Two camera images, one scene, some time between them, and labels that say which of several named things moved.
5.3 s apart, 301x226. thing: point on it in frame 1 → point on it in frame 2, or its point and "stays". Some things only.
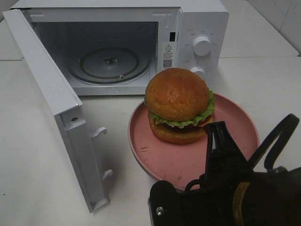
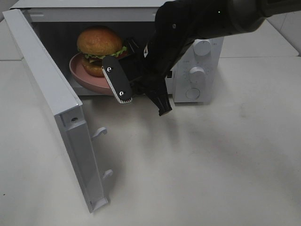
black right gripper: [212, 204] → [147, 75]
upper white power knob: [201, 46] stays
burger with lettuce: [179, 104] → [96, 43]
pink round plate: [173, 165] → [99, 84]
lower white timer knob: [200, 71] stays
